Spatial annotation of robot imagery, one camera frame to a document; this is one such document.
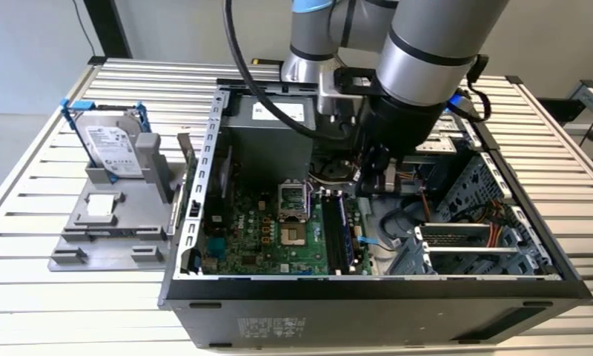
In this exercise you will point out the CPU socket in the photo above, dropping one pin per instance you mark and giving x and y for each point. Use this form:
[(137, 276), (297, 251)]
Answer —
[(295, 233)]

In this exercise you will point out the grey parts rack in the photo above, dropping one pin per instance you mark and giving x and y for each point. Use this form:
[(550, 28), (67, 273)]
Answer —
[(129, 222)]

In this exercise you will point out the black case fan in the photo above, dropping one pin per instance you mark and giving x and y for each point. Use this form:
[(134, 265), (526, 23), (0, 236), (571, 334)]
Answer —
[(218, 211)]

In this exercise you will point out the hard disk in blue carrier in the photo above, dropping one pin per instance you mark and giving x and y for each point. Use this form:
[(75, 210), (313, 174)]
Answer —
[(111, 144)]

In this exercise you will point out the blue expansion slot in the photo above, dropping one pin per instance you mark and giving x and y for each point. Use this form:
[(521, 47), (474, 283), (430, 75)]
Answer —
[(218, 248)]

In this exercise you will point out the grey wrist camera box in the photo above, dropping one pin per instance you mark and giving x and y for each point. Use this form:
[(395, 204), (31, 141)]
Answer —
[(331, 96)]

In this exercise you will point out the silver CPU chip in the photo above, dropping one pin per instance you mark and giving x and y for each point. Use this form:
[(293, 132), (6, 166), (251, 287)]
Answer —
[(102, 204)]

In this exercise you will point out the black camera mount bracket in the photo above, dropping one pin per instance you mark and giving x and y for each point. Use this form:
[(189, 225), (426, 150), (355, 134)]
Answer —
[(342, 74)]

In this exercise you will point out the grey power supply unit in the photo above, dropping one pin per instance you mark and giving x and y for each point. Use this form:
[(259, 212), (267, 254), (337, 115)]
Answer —
[(273, 155)]

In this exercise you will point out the green motherboard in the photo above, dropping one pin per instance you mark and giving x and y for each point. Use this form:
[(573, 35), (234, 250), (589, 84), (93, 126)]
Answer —
[(258, 252)]

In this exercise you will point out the metal disk bay cage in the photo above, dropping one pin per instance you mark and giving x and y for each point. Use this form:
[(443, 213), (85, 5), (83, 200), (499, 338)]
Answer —
[(475, 250)]

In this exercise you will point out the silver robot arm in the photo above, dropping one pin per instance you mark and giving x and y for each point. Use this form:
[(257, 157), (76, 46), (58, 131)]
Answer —
[(426, 44)]

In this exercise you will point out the black vertical frame post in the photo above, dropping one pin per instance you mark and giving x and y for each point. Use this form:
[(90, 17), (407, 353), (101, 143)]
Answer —
[(114, 26)]

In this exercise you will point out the black RAM slot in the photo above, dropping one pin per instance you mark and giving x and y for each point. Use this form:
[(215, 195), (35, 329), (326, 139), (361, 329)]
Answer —
[(329, 231), (335, 231)]

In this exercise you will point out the black open PC case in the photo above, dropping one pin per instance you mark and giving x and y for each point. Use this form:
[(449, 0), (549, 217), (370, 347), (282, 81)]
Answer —
[(326, 319)]

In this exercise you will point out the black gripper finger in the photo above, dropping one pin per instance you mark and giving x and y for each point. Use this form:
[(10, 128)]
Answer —
[(391, 174), (366, 170)]

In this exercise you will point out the metal optical drive cage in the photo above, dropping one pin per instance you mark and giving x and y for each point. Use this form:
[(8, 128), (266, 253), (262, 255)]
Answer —
[(447, 146)]

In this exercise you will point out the blue RAM stick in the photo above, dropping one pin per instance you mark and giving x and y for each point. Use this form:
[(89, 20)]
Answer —
[(346, 230)]

